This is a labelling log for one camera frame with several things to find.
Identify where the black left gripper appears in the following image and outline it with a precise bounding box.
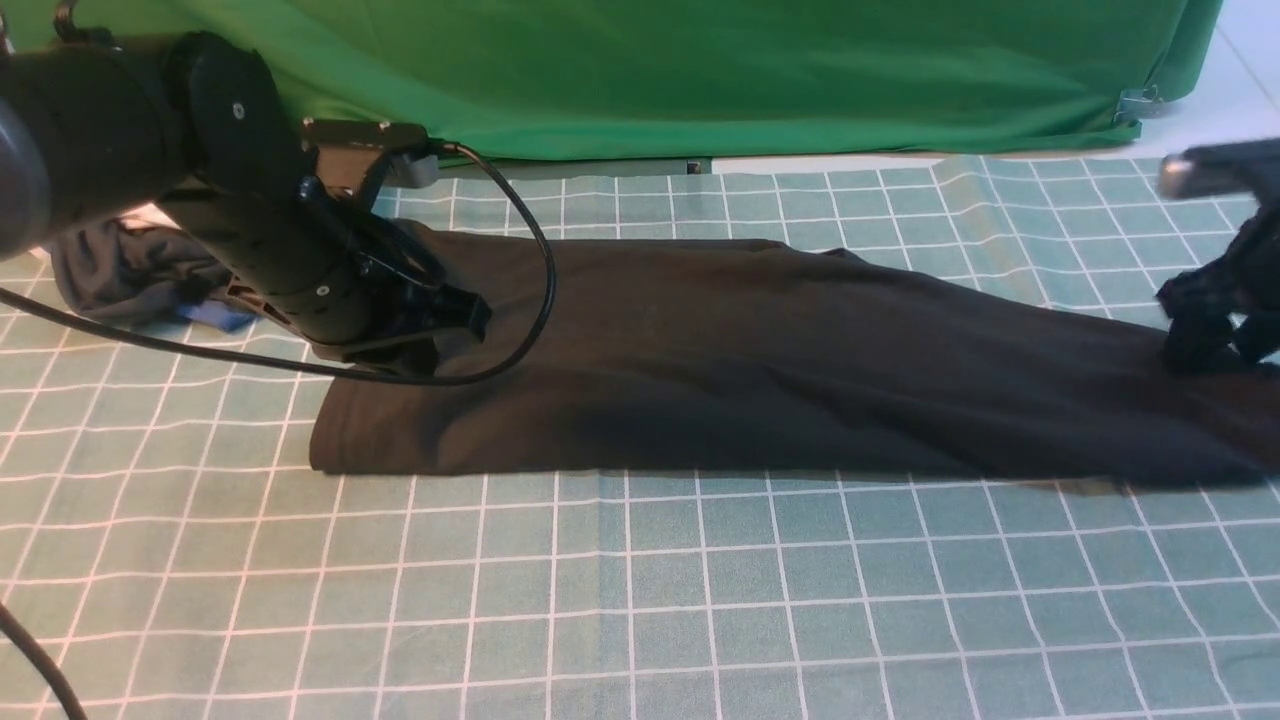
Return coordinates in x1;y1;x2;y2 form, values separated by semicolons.
160;184;492;378

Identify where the dark gray long-sleeve shirt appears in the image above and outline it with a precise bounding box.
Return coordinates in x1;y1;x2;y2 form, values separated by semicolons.
308;240;1279;484

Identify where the green backdrop cloth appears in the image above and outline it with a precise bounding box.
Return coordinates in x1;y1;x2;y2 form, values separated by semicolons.
0;0;1222;167

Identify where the dark gray crumpled garment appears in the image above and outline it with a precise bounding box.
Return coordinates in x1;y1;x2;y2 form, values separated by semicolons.
44;220;232;327

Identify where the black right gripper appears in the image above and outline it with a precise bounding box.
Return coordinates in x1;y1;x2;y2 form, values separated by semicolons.
1156;205;1279;375

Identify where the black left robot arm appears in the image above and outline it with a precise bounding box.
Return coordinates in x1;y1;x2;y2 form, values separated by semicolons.
1;31;492;377

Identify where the black camera cable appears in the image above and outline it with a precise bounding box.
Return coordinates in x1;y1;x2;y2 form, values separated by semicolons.
0;142;558;720

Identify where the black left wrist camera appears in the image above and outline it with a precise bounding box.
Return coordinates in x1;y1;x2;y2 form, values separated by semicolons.
300;118;440;211

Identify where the metal binder clip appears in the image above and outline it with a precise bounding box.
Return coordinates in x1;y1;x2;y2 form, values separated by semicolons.
1112;85;1166;126

